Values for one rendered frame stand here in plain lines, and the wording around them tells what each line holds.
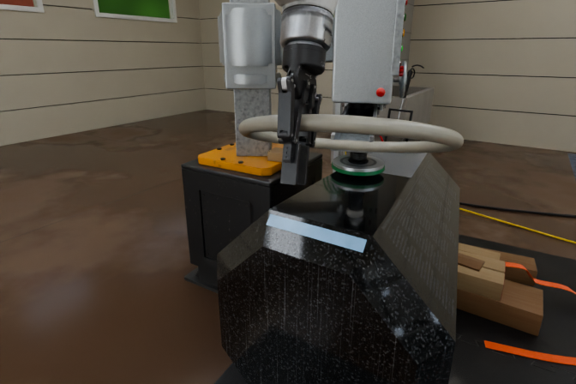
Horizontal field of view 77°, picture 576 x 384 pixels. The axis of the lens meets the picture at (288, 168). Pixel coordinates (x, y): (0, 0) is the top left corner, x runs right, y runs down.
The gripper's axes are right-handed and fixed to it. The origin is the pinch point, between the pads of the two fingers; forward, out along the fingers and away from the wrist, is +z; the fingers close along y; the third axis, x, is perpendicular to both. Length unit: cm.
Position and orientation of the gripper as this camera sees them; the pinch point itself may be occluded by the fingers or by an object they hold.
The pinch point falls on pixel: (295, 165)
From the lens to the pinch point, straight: 63.5
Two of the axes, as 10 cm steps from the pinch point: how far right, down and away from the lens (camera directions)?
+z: -0.8, 10.0, -0.1
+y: 4.7, 0.5, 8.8
